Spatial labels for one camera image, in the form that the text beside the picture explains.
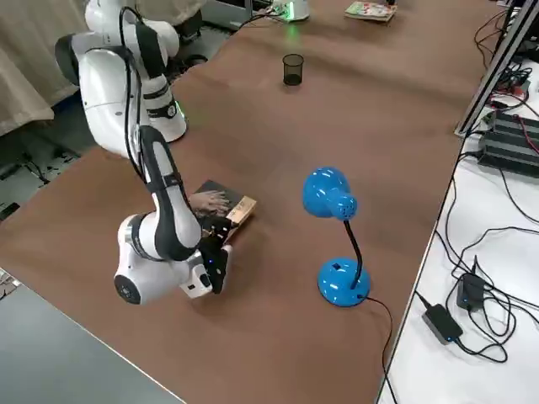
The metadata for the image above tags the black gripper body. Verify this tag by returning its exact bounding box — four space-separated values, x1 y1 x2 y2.
200 236 232 295

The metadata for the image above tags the dark book with hands cover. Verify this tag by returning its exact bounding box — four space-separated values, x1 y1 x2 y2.
189 179 257 244

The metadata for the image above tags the green juice recipe book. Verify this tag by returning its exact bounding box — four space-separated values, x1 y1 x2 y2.
344 1 397 24

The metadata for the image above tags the black mesh pen holder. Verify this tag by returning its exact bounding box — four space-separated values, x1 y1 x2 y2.
281 53 307 87

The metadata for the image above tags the blue desk lamp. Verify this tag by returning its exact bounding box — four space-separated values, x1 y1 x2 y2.
301 166 372 309

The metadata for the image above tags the long black power adapter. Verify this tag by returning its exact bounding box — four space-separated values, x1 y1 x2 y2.
422 303 464 345

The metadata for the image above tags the small black power adapter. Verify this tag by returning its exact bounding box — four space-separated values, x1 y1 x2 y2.
456 272 488 312

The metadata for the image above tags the beige curtain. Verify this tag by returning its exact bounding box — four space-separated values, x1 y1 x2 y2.
0 0 92 136

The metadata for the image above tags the black ribbed heat-sink box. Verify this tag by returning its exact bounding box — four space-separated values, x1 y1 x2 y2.
478 111 539 178

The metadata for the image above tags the black lamp power cable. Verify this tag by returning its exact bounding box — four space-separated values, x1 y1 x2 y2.
357 294 399 404

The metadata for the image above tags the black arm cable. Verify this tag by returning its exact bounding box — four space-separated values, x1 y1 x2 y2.
119 4 182 190

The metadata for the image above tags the black desk cable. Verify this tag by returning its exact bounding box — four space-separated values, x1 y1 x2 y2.
433 226 539 367

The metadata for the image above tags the aluminium frame post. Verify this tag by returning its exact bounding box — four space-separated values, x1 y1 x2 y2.
453 0 539 138

